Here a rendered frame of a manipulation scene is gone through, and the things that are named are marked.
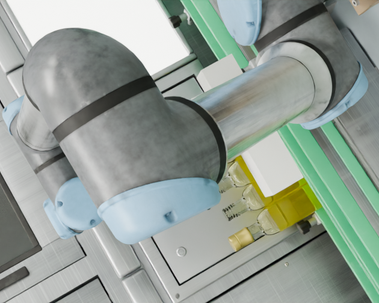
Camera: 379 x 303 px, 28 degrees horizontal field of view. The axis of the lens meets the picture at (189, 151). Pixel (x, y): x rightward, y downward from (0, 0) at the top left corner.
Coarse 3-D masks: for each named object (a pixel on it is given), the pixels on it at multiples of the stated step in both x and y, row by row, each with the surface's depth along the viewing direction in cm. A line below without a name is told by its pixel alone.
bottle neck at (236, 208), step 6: (234, 204) 156; (240, 204) 156; (246, 204) 156; (222, 210) 157; (228, 210) 155; (234, 210) 155; (240, 210) 156; (246, 210) 156; (228, 216) 155; (234, 216) 156
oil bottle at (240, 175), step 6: (234, 162) 157; (240, 162) 157; (234, 168) 157; (240, 168) 156; (246, 168) 157; (228, 174) 158; (234, 174) 157; (240, 174) 156; (246, 174) 156; (234, 180) 157; (240, 180) 156; (246, 180) 156; (252, 180) 156; (234, 186) 158; (240, 186) 157; (246, 186) 158
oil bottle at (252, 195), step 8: (256, 184) 155; (296, 184) 156; (304, 184) 158; (248, 192) 155; (256, 192) 155; (280, 192) 155; (288, 192) 156; (248, 200) 155; (256, 200) 155; (264, 200) 155; (272, 200) 155; (248, 208) 156; (256, 208) 155; (264, 208) 157
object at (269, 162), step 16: (224, 64) 126; (208, 80) 126; (224, 80) 126; (256, 144) 125; (272, 144) 126; (256, 160) 125; (272, 160) 125; (288, 160) 126; (256, 176) 129; (272, 176) 125; (288, 176) 125; (272, 192) 125
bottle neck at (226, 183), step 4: (224, 176) 158; (228, 176) 158; (224, 180) 157; (228, 180) 157; (220, 184) 157; (224, 184) 157; (228, 184) 157; (232, 184) 157; (220, 188) 157; (224, 188) 157; (228, 188) 158; (220, 192) 157
